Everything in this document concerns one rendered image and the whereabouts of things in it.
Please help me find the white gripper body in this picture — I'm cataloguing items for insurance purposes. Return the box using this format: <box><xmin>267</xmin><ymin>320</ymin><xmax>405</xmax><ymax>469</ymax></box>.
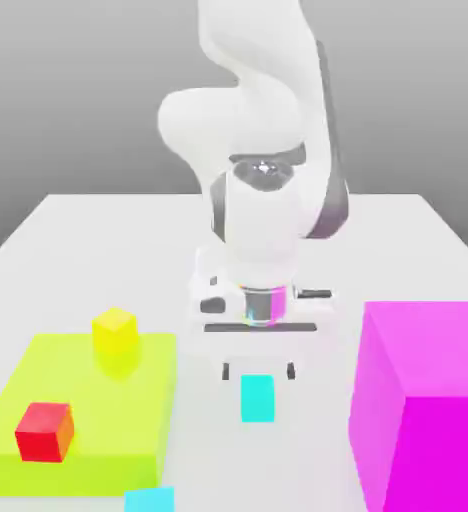
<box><xmin>191</xmin><ymin>315</ymin><xmax>331</xmax><ymax>367</ymax></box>

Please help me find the small cyan cube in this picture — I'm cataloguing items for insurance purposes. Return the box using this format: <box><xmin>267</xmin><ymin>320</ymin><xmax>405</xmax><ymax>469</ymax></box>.
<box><xmin>123</xmin><ymin>486</ymin><xmax>176</xmax><ymax>512</ymax></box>
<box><xmin>240</xmin><ymin>374</ymin><xmax>276</xmax><ymax>424</ymax></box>

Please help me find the small yellow cube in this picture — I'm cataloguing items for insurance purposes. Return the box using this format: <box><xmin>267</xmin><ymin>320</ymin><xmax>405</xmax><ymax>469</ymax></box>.
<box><xmin>91</xmin><ymin>306</ymin><xmax>140</xmax><ymax>379</ymax></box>

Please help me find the small red cube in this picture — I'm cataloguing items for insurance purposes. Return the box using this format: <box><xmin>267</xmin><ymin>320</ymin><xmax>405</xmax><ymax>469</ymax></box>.
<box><xmin>14</xmin><ymin>402</ymin><xmax>76</xmax><ymax>464</ymax></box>

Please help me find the large lime box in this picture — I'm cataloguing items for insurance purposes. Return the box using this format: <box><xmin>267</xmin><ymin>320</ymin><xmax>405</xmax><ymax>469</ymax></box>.
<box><xmin>0</xmin><ymin>332</ymin><xmax>178</xmax><ymax>498</ymax></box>

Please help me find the large magenta box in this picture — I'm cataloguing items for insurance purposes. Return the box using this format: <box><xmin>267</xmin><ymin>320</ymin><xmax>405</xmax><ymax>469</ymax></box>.
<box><xmin>347</xmin><ymin>300</ymin><xmax>468</xmax><ymax>512</ymax></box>

